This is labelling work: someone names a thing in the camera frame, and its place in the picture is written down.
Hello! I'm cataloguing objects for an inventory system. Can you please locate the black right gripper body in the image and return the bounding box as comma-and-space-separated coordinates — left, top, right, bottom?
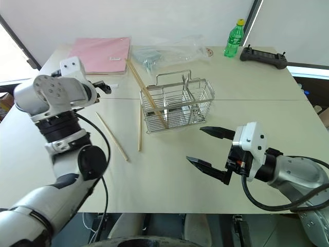
224, 141, 254, 181

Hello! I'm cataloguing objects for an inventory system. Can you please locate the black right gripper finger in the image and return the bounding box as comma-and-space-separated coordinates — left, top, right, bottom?
186, 155, 232, 186
199, 126, 236, 141

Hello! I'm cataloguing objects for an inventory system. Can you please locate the pink paper folder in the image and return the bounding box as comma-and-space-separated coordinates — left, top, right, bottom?
67, 37, 132, 76

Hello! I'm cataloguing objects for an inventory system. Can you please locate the wooden chopstick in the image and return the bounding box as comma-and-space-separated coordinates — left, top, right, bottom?
124, 58, 169, 130
138, 102, 142, 152
126, 59, 166, 122
95, 112, 129, 162

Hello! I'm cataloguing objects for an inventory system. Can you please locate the cardboard box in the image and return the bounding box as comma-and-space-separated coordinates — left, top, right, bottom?
0, 92, 13, 121

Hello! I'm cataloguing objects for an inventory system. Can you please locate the beige rounded shape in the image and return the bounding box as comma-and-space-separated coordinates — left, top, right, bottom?
184, 213, 209, 243
107, 213, 145, 240

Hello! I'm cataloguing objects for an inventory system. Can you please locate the clear plastic bag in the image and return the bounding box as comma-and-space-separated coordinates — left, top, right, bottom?
130, 34, 214, 73

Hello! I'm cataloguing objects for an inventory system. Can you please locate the black remote controller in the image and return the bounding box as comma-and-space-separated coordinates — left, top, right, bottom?
240, 44, 288, 70

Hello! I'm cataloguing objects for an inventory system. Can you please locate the green plastic bottle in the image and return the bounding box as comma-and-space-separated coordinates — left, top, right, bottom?
223, 18, 245, 58

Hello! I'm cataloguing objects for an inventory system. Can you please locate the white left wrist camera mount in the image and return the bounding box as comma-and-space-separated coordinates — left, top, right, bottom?
59, 56, 86, 82

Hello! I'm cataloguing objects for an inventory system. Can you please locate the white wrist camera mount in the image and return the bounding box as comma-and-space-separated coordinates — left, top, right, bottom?
232, 121, 268, 181
59, 56, 86, 82

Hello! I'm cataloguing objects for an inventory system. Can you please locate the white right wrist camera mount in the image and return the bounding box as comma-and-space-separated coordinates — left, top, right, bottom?
232, 121, 268, 181

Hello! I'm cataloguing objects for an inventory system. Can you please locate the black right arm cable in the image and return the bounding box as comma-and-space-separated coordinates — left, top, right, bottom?
241, 154, 329, 213

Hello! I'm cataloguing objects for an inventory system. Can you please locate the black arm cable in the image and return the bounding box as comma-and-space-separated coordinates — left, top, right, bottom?
76, 113, 112, 243
241, 154, 329, 213

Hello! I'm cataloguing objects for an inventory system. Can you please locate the metal wire basket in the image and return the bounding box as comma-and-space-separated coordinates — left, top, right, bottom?
139, 69, 215, 135

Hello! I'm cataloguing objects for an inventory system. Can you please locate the dark window frame bar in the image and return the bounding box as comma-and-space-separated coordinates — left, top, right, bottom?
0, 14, 42, 70

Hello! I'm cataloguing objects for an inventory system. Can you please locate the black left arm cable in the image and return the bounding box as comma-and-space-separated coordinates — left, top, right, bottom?
76, 113, 112, 243

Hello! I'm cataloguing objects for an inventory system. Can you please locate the thin white cable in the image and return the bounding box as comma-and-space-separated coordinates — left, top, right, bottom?
82, 213, 100, 236

